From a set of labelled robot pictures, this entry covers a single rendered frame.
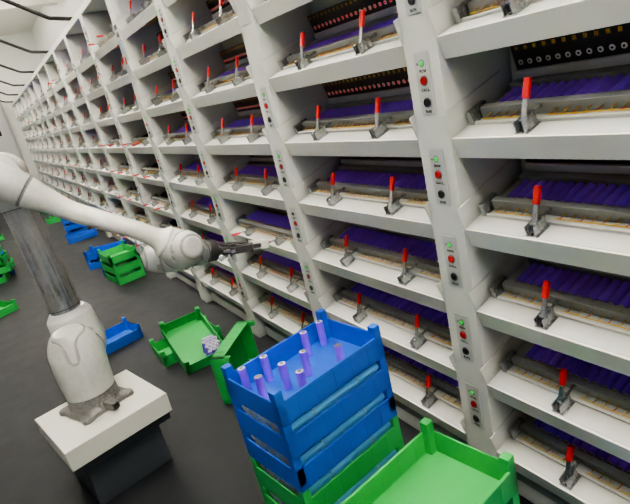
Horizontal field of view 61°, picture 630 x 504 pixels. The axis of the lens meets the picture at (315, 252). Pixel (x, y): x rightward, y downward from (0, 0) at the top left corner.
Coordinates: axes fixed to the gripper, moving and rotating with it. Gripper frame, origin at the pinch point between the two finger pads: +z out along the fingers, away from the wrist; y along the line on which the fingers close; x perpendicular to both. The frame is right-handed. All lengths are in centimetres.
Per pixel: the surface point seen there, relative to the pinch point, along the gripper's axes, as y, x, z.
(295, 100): 25, 49, 3
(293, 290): 1.2, -19.4, 13.0
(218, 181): -44.4, 20.4, 3.5
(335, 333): 69, -10, -13
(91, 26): -185, 107, -15
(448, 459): 104, -28, -10
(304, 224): 25.3, 9.8, 4.6
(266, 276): -23.7, -19.2, 14.0
